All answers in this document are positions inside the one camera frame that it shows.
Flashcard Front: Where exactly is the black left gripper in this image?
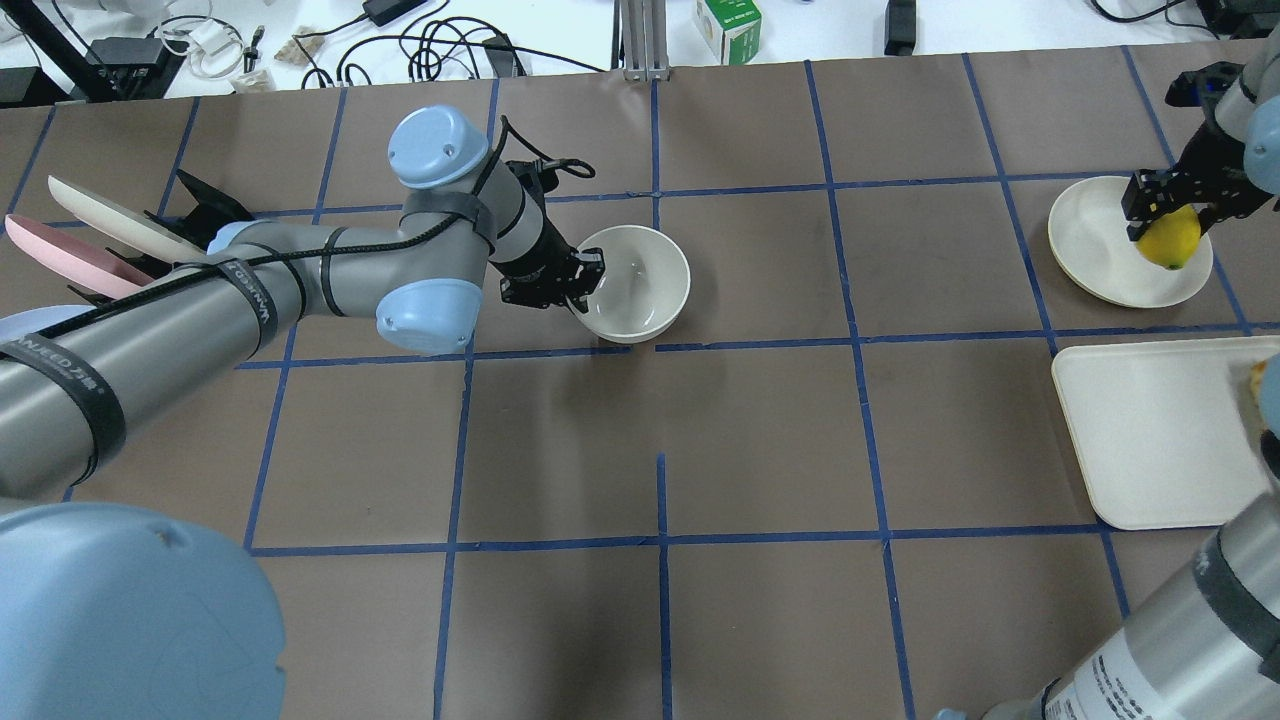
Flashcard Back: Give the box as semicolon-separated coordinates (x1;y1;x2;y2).
495;234;605;316

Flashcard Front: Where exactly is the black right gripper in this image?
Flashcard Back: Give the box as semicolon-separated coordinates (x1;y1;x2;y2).
1121;140;1277;243

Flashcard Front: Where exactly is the yellow lemon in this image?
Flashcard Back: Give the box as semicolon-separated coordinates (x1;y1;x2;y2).
1135;205;1202;272

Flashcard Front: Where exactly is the beige bowl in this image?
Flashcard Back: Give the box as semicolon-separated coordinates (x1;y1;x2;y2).
570;225;691;345

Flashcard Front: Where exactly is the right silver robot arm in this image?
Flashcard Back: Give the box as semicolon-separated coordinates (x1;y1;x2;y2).
987;33;1277;719

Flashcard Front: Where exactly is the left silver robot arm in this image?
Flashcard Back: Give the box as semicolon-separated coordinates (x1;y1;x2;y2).
1;105;605;719

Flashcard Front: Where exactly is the cream round plate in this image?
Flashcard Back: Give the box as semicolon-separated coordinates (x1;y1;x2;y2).
1047;176;1213;309

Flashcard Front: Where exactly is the yellow ridged bread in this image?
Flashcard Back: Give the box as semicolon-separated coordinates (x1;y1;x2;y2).
1245;360;1268;415

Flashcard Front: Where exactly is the cream rectangular tray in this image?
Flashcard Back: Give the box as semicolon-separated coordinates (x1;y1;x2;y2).
1051;336;1277;530

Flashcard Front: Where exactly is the green white carton box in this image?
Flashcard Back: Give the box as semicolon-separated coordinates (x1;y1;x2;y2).
692;1;763;67

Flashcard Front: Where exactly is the black power adapter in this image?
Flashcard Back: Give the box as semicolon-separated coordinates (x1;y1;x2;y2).
361;0;426;27

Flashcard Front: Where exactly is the black dish rack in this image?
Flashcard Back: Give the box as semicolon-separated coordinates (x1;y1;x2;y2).
70;170;256;306

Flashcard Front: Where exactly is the beige plate in rack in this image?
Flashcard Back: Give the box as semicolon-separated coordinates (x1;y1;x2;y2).
47;176;206;264

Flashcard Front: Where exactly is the pink plate in rack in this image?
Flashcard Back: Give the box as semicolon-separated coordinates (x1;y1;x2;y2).
4;214;154;300

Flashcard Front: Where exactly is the blue plate in rack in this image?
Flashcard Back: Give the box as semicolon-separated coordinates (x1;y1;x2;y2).
0;304;93;345

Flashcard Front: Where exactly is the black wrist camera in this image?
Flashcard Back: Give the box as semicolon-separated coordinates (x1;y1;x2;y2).
1164;61;1245;108

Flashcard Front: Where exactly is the aluminium frame post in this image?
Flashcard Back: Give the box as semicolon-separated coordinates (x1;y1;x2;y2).
611;1;671;82

